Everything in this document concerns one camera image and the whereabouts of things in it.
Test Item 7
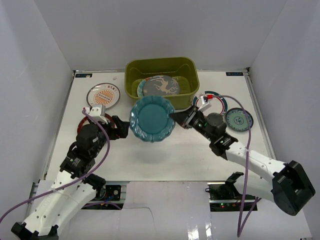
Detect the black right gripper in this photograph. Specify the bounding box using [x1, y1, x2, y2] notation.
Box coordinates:
[170, 105, 215, 142]

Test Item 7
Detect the dark red rimmed plate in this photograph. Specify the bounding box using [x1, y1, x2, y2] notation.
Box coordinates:
[77, 116, 105, 136]

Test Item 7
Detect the teal scalloped plate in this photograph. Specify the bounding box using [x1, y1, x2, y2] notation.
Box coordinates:
[129, 96, 175, 143]

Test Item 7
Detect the white plate with orange sunburst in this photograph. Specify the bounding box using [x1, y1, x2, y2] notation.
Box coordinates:
[86, 83, 121, 109]

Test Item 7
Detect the white plate with teal-red rim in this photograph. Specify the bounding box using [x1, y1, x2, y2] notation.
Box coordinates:
[192, 90, 228, 116]

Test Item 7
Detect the red plate with teal flower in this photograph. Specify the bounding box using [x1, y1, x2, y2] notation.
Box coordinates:
[137, 79, 146, 98]

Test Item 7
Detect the grey plate with deer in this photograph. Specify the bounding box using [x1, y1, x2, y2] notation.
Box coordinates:
[143, 75, 180, 96]

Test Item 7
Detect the small teal patterned plate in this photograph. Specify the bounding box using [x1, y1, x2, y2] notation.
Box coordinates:
[225, 107, 254, 132]

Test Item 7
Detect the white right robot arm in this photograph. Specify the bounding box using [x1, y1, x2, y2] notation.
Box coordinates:
[169, 106, 316, 216]

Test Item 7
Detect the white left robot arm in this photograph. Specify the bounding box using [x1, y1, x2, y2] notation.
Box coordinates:
[11, 116, 130, 240]

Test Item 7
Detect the olive green plastic bin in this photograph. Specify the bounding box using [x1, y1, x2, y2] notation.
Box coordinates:
[124, 56, 200, 110]

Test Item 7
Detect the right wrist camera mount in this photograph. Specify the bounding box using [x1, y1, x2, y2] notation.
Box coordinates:
[199, 94, 214, 112]

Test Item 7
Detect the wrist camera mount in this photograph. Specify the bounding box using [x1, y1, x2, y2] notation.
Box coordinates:
[82, 104, 109, 124]
[199, 94, 214, 112]

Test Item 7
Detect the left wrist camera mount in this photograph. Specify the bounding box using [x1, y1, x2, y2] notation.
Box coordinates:
[82, 104, 109, 124]

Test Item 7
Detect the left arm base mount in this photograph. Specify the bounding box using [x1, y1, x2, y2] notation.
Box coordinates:
[83, 184, 122, 208]

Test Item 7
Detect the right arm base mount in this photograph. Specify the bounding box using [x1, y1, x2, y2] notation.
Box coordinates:
[205, 172, 244, 213]

